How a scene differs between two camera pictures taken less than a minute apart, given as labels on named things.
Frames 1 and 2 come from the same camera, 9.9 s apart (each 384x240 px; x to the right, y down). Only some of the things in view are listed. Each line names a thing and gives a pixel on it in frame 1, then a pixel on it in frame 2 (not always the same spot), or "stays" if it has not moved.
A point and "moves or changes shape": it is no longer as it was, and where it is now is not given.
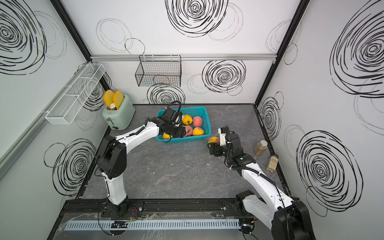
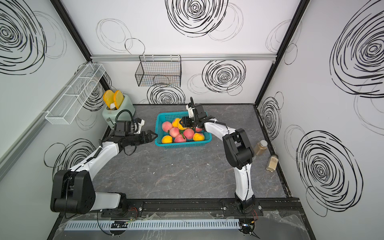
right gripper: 216,147 → 186,120
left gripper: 181,133 → 147,136
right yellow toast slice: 118,97 stays
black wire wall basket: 159,71 stays
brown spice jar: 260,148 stays
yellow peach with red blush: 213,139 moves or changes shape
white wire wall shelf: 66,108 stays
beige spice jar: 272,163 stays
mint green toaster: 119,119 stays
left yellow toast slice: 109,97 stays
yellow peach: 198,131 moves or changes shape
